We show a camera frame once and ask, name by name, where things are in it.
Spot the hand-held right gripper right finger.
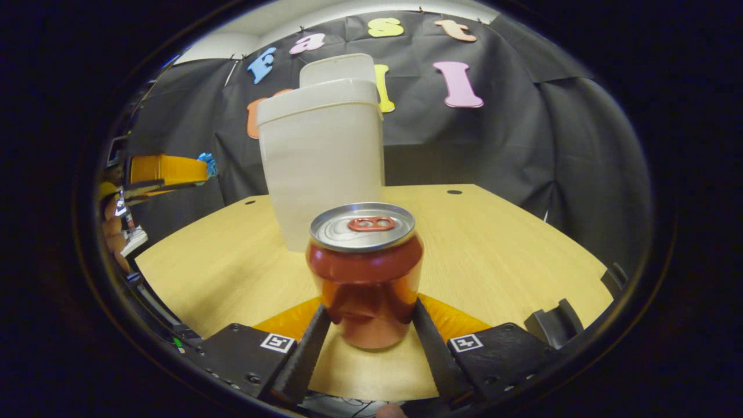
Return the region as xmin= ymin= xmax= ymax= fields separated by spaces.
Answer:
xmin=411 ymin=293 xmax=561 ymax=407

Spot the red pop can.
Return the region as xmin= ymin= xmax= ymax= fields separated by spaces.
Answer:
xmin=306 ymin=202 xmax=424 ymax=350

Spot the white desktop garbage bin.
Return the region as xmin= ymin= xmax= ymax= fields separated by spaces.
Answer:
xmin=256 ymin=53 xmax=385 ymax=253

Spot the black backdrop cloth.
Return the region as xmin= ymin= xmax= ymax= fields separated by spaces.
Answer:
xmin=125 ymin=9 xmax=654 ymax=279

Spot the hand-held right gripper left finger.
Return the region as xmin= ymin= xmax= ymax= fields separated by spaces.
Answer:
xmin=197 ymin=296 xmax=331 ymax=407

